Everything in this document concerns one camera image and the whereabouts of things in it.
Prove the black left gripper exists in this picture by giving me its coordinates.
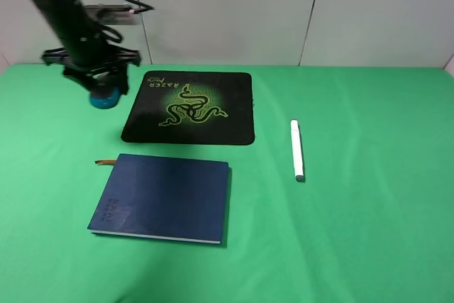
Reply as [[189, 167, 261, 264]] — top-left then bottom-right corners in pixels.
[[41, 45, 140, 95]]

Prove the grey teal computer mouse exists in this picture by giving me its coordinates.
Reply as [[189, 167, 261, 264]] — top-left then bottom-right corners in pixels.
[[89, 84, 121, 109]]

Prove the white marker pen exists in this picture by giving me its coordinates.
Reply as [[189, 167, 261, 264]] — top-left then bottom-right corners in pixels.
[[290, 119, 304, 182]]

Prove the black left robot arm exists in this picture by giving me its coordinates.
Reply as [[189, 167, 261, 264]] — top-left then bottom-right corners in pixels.
[[31, 0, 141, 99]]

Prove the black green Razer mouse pad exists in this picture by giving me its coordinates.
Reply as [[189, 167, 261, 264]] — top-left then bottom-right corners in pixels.
[[121, 70, 255, 145]]

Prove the dark blue notebook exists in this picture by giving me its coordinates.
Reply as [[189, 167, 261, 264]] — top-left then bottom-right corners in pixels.
[[87, 154, 229, 245]]

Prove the green table cloth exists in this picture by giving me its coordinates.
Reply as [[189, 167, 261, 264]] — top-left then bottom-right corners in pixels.
[[1, 65, 453, 302]]

